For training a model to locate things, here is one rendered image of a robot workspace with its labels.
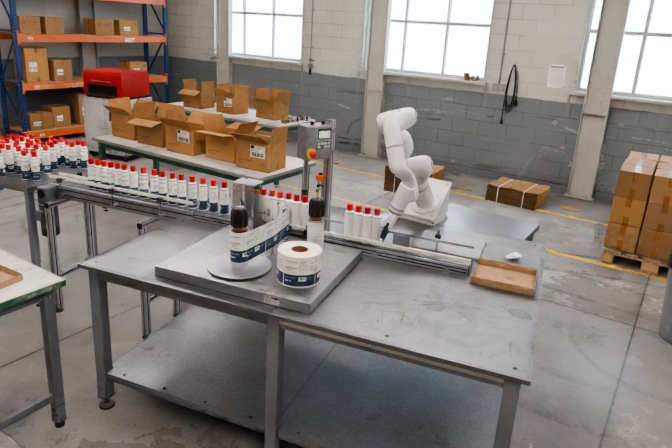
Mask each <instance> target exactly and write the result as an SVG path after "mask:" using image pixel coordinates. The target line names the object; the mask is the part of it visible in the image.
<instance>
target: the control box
mask: <svg viewBox="0 0 672 448"><path fill-rule="evenodd" d="M314 124H315V126H310V123H302V124H298V139H297V157H298V158H300V159H302V160H304V161H309V160H319V159H329V158H331V148H324V149H317V142H325V141H331V144H332V126H331V125H327V124H326V123H325V124H326V125H321V123H314ZM318 129H331V139H318ZM311 151H315V152H316V157H315V158H311V157H310V152H311Z"/></svg>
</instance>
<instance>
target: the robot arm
mask: <svg viewBox="0 0 672 448"><path fill-rule="evenodd" d="M416 121H417V112H416V111H415V110H414V109H413V108H402V109H397V110H392V111H388V112H384V113H381V114H379V115H378V116H377V118H376V127H377V129H378V130H379V131H380V132H381V133H382V134H383V135H384V138H385V145H386V151H387V157H388V162H389V168H390V171H391V172H392V173H393V174H395V176H396V177H397V178H399V179H401V181H402V182H401V183H400V185H399V187H398V189H397V191H396V193H395V195H394V197H393V199H392V201H391V203H390V205H389V213H388V215H387V216H386V218H385V220H384V222H383V224H382V226H381V227H384V226H385V227H384V229H383V231H382V233H381V235H380V238H382V239H383V240H385V239H386V237H387V235H388V232H389V230H390V229H391V228H392V227H393V226H394V224H395V222H396V221H397V219H398V217H399V216H401V215H402V214H403V213H404V211H405V209H406V207H407V205H408V204H409V203H411V207H412V209H413V210H414V211H415V212H417V213H419V214H428V213H431V212H433V211H434V210H435V209H436V208H437V207H438V206H439V204H440V197H439V194H438V193H437V192H436V191H434V190H432V189H431V188H430V185H429V182H428V180H427V179H428V178H429V177H430V175H431V174H432V171H433V161H432V159H431V158H430V157H428V156H416V157H411V158H409V157H410V155H411V154H412V152H413V148H414V147H413V141H412V138H411V136H410V134H409V133H408V132H407V131H406V130H405V129H407V128H410V127H411V126H413V125H414V124H415V123H416Z"/></svg>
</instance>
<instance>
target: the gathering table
mask: <svg viewBox="0 0 672 448"><path fill-rule="evenodd" d="M59 172H62V173H68V174H73V175H77V173H78V172H81V173H82V176H83V177H88V170H87V169H81V168H78V170H70V167H65V165H61V167H58V170H57V171H52V174H50V175H57V176H61V175H59ZM40 175H41V181H39V182H33V181H32V178H31V180H28V181H24V180H22V176H19V175H17V171H15V174H7V173H6V177H4V176H0V187H2V188H6V189H11V190H16V191H21V192H24V198H25V207H26V216H27V225H28V234H29V243H30V252H31V261H32V264H34V265H36V266H38V267H40V268H41V263H40V262H41V260H40V258H41V255H40V246H39V237H38V227H37V221H36V220H35V219H34V211H36V208H35V199H34V191H36V190H37V187H38V186H41V185H45V184H46V183H48V182H51V181H55V180H56V179H55V178H50V177H49V175H45V174H44V171H43V172H42V173H40ZM91 205H92V204H91ZM92 218H93V232H94V245H95V256H96V255H98V244H97V231H96V217H95V205H92Z"/></svg>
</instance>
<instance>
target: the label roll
mask: <svg viewBox="0 0 672 448"><path fill-rule="evenodd" d="M321 258H322V248H321V247H320V246H319V245H317V244H315V243H311V242H307V241H290V242H286V243H283V244H281V245H279V247H278V255H277V280H278V282H279V283H281V284H282V285H285V286H288V287H292V288H307V287H312V286H314V285H316V284H318V283H319V282H320V276H321Z"/></svg>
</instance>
